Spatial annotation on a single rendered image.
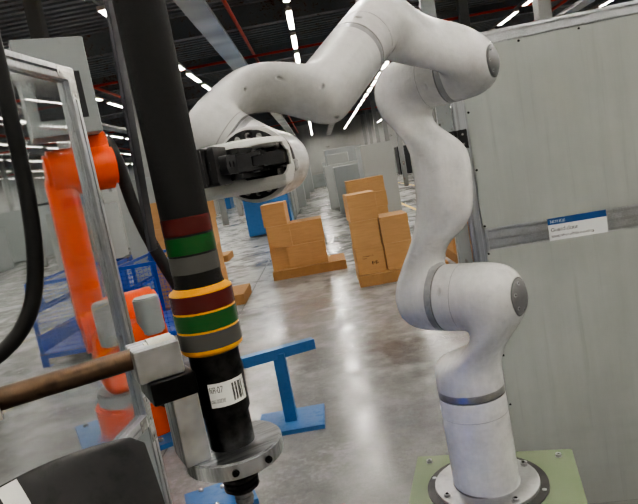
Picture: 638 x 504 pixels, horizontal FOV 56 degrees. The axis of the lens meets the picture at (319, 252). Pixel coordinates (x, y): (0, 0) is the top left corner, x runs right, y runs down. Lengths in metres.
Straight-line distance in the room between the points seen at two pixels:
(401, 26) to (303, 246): 8.77
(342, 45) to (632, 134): 1.61
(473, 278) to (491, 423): 0.26
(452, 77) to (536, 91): 1.24
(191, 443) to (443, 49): 0.76
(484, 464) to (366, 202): 6.92
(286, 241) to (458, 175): 8.67
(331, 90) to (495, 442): 0.67
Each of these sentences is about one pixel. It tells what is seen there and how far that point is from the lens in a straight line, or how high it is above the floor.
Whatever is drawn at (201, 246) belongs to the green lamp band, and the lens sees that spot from 0.40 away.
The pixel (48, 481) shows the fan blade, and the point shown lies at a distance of 0.59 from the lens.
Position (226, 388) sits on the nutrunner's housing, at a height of 1.50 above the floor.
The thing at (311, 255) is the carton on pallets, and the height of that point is 0.29.
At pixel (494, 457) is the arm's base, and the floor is 1.09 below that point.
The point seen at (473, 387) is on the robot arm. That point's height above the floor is 1.22.
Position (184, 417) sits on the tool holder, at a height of 1.49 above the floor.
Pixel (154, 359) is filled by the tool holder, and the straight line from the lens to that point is 0.40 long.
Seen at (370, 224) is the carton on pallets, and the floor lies 0.80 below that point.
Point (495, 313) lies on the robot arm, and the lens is 1.01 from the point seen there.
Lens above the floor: 1.64
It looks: 8 degrees down
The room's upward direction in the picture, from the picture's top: 10 degrees counter-clockwise
